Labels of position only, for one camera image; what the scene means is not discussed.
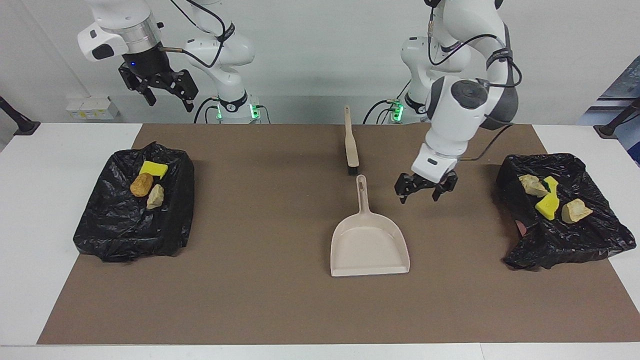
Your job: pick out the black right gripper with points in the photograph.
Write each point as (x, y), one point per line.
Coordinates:
(150, 70)

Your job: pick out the boxy black bag-lined bin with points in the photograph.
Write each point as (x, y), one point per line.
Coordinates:
(115, 230)

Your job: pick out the crumpled black bag-lined bin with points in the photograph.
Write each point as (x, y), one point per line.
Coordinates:
(560, 245)

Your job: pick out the beige plastic dustpan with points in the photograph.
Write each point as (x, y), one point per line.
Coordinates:
(370, 250)

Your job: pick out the pale bread chunk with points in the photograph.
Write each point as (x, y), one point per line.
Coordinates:
(575, 211)

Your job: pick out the striped croissant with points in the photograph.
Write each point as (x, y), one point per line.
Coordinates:
(155, 196)

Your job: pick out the black stand foot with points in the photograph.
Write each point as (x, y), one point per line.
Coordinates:
(22, 126)
(607, 131)

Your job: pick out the small pink tag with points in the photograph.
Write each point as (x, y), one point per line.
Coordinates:
(521, 228)

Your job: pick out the brown bread roll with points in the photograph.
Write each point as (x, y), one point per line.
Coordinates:
(141, 185)

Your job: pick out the brown table mat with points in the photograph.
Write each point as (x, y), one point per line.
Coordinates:
(300, 310)

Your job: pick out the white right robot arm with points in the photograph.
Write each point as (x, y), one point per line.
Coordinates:
(125, 25)

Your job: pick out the small orange croissant piece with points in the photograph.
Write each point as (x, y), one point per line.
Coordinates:
(532, 186)

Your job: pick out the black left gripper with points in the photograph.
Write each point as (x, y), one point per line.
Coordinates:
(430, 185)

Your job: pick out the yellow sponge piece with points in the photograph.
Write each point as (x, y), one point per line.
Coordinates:
(547, 206)
(154, 169)
(552, 184)

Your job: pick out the beige brush with black bristles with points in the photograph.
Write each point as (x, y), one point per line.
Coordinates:
(351, 145)

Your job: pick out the white wall socket box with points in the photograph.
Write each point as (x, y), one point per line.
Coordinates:
(90, 107)

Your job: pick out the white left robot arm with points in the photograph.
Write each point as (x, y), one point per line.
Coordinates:
(460, 115)

